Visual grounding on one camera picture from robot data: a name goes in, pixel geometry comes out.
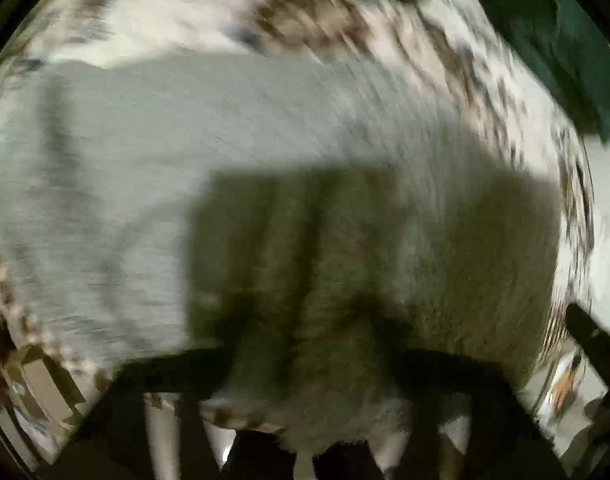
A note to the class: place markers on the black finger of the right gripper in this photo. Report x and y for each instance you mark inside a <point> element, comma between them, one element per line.
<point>592,338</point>

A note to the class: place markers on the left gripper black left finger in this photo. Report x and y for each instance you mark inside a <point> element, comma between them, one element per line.
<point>114,440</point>

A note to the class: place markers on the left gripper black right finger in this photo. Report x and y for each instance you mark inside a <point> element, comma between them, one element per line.
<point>504,442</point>

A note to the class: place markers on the grey fluffy pants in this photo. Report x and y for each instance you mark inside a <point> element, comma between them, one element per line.
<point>142,205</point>

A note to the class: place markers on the cluttered side shelf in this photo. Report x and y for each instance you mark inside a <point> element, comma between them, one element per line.
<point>41,403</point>

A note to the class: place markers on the dark green folded blanket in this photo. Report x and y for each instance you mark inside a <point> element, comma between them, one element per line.
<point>565,49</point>

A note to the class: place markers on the floral bed sheet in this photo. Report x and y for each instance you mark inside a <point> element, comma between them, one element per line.
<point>447,46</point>

